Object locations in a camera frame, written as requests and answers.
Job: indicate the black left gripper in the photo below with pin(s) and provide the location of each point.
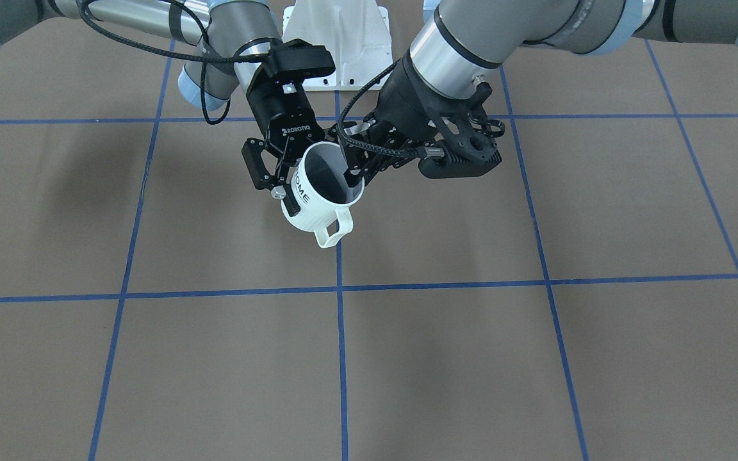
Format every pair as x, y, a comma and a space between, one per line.
405, 98

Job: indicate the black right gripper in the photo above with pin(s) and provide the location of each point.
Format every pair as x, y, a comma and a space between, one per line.
277, 109

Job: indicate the white ribbed mug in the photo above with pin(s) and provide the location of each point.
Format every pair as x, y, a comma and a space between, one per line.
322, 191

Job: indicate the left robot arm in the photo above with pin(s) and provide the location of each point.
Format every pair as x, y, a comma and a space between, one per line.
461, 40

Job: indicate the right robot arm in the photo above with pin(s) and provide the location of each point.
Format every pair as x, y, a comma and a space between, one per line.
224, 45

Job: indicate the brown table mat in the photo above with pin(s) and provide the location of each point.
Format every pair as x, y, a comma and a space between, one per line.
578, 302

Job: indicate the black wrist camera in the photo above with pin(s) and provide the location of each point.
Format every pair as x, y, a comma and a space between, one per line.
451, 165
298, 60

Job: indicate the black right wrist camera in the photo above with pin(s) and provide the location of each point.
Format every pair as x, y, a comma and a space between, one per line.
298, 60

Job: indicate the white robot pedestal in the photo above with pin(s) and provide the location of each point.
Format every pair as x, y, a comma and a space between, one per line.
356, 33

